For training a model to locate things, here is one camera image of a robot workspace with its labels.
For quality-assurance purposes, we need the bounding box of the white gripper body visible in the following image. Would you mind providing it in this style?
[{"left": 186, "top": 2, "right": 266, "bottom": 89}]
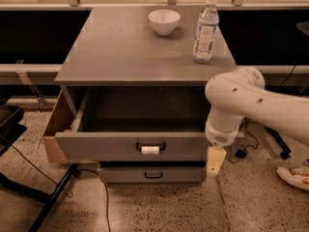
[{"left": 206, "top": 120, "right": 239, "bottom": 147}]

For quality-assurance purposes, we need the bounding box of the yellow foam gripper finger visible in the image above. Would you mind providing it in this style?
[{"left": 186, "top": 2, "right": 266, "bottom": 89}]
[{"left": 207, "top": 146, "right": 226, "bottom": 177}]

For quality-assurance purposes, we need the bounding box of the grey top drawer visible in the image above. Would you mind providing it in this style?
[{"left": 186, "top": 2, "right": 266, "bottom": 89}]
[{"left": 55, "top": 86, "right": 210, "bottom": 162}]

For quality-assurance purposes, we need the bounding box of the grey drawer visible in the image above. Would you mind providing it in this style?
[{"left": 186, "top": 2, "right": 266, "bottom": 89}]
[
  {"left": 55, "top": 86, "right": 210, "bottom": 162},
  {"left": 98, "top": 167, "right": 206, "bottom": 184}
]

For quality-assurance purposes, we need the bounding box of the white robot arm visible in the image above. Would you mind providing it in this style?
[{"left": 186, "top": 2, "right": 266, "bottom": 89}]
[{"left": 205, "top": 68, "right": 309, "bottom": 177}]

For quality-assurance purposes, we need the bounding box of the grey bottom drawer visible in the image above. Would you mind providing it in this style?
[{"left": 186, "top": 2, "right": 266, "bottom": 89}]
[{"left": 98, "top": 167, "right": 206, "bottom": 184}]

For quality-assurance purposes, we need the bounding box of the grey drawer cabinet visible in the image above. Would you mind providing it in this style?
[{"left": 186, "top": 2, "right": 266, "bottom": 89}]
[{"left": 56, "top": 6, "right": 236, "bottom": 170}]

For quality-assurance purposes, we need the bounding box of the black stand leg right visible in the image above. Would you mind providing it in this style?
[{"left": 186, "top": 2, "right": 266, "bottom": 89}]
[{"left": 267, "top": 128, "right": 291, "bottom": 160}]

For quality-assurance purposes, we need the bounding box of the white red sneaker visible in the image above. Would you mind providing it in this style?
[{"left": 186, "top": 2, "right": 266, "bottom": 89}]
[{"left": 276, "top": 165, "right": 309, "bottom": 190}]

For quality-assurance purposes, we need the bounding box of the clear plastic water bottle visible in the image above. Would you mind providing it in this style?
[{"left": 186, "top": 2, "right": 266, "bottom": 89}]
[{"left": 193, "top": 0, "right": 219, "bottom": 63}]

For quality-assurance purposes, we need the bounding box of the white bowl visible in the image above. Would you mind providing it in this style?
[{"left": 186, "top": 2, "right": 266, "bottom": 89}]
[{"left": 149, "top": 10, "right": 181, "bottom": 36}]

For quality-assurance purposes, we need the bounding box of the brown cardboard box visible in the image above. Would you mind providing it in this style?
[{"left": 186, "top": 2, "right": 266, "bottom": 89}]
[{"left": 43, "top": 93, "right": 74, "bottom": 163}]

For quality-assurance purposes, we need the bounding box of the black chair base left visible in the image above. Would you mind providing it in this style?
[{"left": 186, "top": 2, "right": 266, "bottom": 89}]
[{"left": 0, "top": 105, "right": 78, "bottom": 232}]

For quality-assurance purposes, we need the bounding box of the black power adapter with cable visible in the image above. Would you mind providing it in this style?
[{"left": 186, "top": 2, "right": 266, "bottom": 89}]
[{"left": 230, "top": 119, "right": 259, "bottom": 164}]

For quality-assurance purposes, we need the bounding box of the black floor cable left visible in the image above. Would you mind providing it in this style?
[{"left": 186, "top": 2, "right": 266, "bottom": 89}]
[{"left": 11, "top": 144, "right": 112, "bottom": 232}]

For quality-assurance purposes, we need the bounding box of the metal window rail frame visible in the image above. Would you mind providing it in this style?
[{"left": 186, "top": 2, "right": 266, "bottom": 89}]
[{"left": 0, "top": 0, "right": 309, "bottom": 108}]

